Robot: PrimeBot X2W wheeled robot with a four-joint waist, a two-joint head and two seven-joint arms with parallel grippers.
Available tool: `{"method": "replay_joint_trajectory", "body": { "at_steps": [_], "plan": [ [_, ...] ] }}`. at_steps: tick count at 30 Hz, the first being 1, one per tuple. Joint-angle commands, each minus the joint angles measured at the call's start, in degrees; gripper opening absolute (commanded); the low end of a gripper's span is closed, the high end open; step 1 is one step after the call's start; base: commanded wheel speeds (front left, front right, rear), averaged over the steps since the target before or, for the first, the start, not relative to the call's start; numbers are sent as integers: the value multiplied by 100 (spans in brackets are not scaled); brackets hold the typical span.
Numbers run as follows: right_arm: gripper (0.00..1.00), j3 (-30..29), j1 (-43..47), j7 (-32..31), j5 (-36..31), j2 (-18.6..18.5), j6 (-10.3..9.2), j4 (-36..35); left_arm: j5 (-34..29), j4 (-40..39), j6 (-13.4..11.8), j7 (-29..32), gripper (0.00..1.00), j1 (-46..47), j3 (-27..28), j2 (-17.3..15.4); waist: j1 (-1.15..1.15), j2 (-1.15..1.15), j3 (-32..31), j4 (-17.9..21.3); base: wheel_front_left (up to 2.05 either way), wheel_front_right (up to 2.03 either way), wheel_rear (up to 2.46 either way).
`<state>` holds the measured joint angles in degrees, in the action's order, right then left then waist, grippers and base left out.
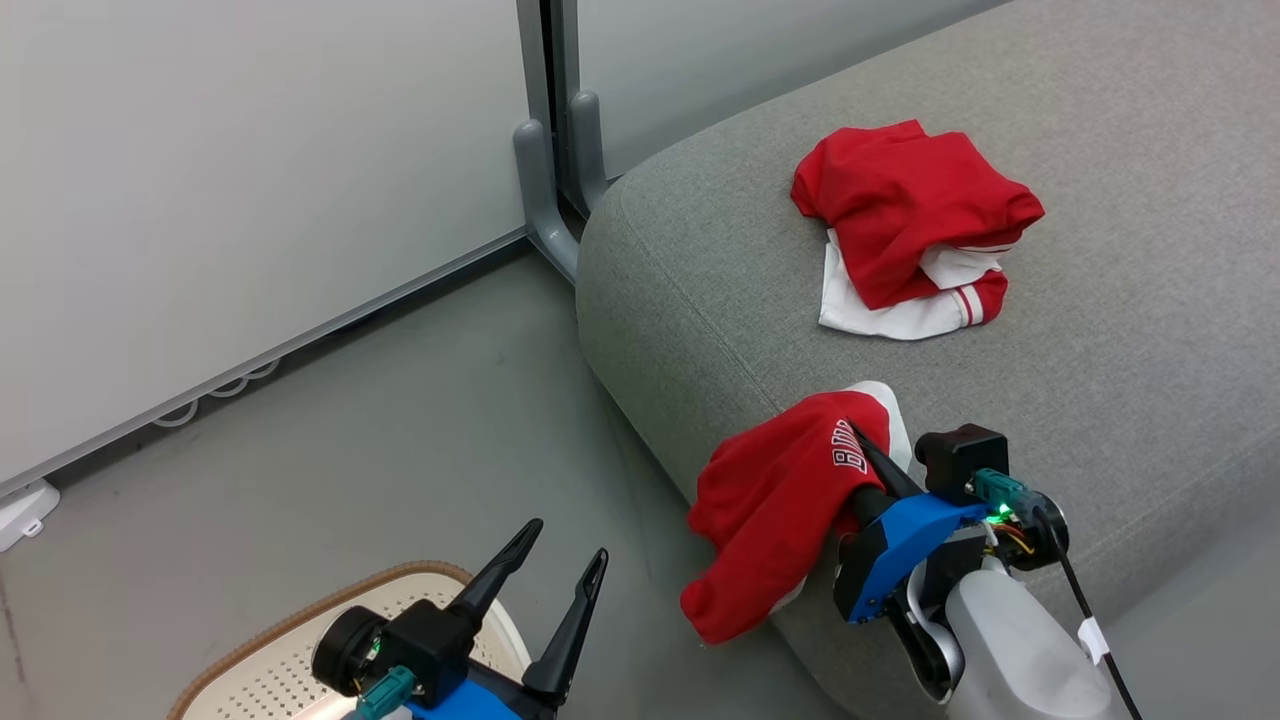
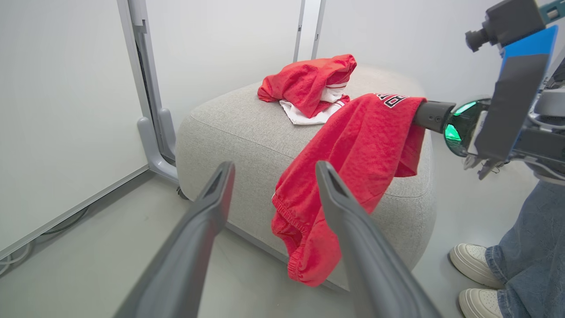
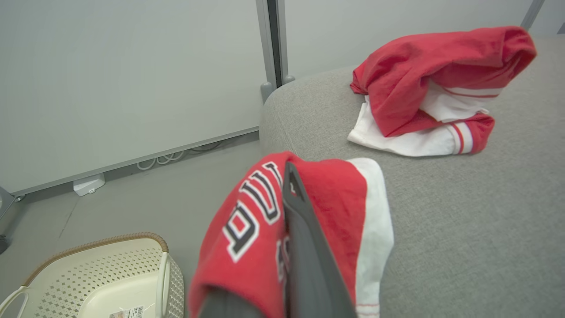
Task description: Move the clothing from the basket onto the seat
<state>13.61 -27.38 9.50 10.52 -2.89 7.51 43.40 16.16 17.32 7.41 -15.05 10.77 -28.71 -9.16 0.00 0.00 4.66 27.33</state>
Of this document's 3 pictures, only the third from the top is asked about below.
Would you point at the cream perforated laundry basket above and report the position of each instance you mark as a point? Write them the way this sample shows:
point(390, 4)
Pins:
point(101, 274)

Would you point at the grey fabric sofa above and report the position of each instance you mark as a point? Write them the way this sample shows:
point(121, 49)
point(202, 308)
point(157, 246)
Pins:
point(463, 221)

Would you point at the red garment with lettering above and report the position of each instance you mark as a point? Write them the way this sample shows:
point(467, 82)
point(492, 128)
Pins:
point(247, 238)

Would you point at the red and white striped-cuff garment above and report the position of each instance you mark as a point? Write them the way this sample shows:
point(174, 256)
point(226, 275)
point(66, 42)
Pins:
point(410, 88)

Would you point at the white barcode label sticker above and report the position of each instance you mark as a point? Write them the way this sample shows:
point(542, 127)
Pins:
point(128, 312)

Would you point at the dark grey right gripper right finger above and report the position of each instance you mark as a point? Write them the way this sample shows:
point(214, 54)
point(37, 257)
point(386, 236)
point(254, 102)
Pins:
point(313, 265)

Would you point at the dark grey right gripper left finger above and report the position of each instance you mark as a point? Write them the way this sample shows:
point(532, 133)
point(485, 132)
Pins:
point(229, 305)

